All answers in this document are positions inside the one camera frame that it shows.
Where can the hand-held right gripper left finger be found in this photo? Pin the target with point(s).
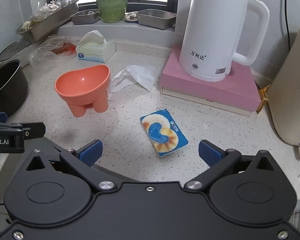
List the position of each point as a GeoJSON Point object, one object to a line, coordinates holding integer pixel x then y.
{"type": "Point", "coordinates": [91, 153]}

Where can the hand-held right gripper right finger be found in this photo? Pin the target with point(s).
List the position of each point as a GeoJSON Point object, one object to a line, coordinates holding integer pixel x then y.
{"type": "Point", "coordinates": [210, 153]}

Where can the blue patterned sponge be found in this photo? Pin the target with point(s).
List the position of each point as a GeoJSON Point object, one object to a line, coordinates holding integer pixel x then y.
{"type": "Point", "coordinates": [162, 132]}

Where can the orange footed bowl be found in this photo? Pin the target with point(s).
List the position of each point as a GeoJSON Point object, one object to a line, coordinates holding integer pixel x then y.
{"type": "Point", "coordinates": [82, 80]}

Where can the white tissue paper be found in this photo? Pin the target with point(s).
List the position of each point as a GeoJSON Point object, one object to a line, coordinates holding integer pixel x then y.
{"type": "Point", "coordinates": [137, 76]}

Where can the black cooking pot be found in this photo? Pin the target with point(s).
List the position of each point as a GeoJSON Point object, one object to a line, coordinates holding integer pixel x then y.
{"type": "Point", "coordinates": [7, 87]}

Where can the pink flat box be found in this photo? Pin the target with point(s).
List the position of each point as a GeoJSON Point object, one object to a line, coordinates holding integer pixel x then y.
{"type": "Point", "coordinates": [190, 87]}

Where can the grey round lid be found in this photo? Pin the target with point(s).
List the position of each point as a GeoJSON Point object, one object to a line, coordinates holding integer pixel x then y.
{"type": "Point", "coordinates": [13, 50]}

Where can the gold ribbon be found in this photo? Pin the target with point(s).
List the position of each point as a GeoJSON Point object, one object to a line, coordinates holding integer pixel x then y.
{"type": "Point", "coordinates": [263, 100]}

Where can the clear plastic bag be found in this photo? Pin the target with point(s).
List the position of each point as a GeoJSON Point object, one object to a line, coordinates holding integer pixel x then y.
{"type": "Point", "coordinates": [47, 50]}

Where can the garlic bulb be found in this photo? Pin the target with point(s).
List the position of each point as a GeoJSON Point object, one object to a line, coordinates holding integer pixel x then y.
{"type": "Point", "coordinates": [26, 25]}

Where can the tissue box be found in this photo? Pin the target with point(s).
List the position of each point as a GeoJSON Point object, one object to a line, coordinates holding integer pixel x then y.
{"type": "Point", "coordinates": [95, 51]}

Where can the cardboard box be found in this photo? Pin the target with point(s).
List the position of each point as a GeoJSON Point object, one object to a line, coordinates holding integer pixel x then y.
{"type": "Point", "coordinates": [292, 92]}

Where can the large steel tray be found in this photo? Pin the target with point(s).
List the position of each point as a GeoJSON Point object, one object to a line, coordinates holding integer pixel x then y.
{"type": "Point", "coordinates": [47, 21]}

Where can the white electric kettle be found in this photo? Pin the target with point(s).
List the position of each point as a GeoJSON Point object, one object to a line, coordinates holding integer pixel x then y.
{"type": "Point", "coordinates": [207, 30]}

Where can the small steel tray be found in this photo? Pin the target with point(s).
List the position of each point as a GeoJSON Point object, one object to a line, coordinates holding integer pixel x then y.
{"type": "Point", "coordinates": [86, 17]}

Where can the steel lid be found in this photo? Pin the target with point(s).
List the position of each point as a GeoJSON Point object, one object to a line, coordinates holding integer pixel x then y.
{"type": "Point", "coordinates": [131, 17]}

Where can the deep steel tray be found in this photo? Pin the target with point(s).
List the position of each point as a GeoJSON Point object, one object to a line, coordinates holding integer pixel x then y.
{"type": "Point", "coordinates": [155, 20]}

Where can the green flower pot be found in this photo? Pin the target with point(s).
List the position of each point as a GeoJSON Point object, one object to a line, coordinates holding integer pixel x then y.
{"type": "Point", "coordinates": [112, 5]}

